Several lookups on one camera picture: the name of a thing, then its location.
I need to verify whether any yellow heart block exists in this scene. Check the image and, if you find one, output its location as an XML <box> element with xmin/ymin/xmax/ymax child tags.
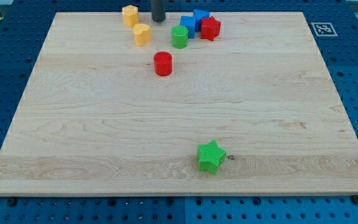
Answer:
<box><xmin>132</xmin><ymin>23</ymin><xmax>151</xmax><ymax>46</ymax></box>

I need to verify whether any yellow hexagon block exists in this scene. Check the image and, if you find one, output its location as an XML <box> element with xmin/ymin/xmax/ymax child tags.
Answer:
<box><xmin>122</xmin><ymin>5</ymin><xmax>139</xmax><ymax>28</ymax></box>

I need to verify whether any green star block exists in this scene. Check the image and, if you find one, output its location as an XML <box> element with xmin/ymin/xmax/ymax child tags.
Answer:
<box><xmin>197</xmin><ymin>140</ymin><xmax>226</xmax><ymax>175</ymax></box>

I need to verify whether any red cylinder block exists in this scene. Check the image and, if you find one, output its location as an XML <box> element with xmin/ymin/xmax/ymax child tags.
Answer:
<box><xmin>154</xmin><ymin>51</ymin><xmax>173</xmax><ymax>77</ymax></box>

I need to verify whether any wooden board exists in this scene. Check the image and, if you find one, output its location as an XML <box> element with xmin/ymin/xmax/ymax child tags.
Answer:
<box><xmin>0</xmin><ymin>12</ymin><xmax>358</xmax><ymax>197</ymax></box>

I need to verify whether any green cylinder block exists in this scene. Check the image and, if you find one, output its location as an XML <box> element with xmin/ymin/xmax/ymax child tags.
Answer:
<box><xmin>171</xmin><ymin>25</ymin><xmax>188</xmax><ymax>49</ymax></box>

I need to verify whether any red star block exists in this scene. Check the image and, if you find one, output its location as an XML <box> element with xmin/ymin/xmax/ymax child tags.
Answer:
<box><xmin>200</xmin><ymin>16</ymin><xmax>221</xmax><ymax>41</ymax></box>

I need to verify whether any blue cube block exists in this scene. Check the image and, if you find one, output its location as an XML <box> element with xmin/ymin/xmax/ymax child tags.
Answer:
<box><xmin>180</xmin><ymin>16</ymin><xmax>196</xmax><ymax>39</ymax></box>

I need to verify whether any blue triangle block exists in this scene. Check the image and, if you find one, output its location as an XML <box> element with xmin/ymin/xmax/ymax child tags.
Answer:
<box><xmin>193</xmin><ymin>9</ymin><xmax>210</xmax><ymax>32</ymax></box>

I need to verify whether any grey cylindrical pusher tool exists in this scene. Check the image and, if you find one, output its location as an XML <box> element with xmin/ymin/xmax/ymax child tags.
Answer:
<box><xmin>150</xmin><ymin>0</ymin><xmax>166</xmax><ymax>22</ymax></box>

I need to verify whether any white fiducial marker tag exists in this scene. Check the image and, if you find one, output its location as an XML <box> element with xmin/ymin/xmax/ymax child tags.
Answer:
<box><xmin>311</xmin><ymin>22</ymin><xmax>337</xmax><ymax>37</ymax></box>

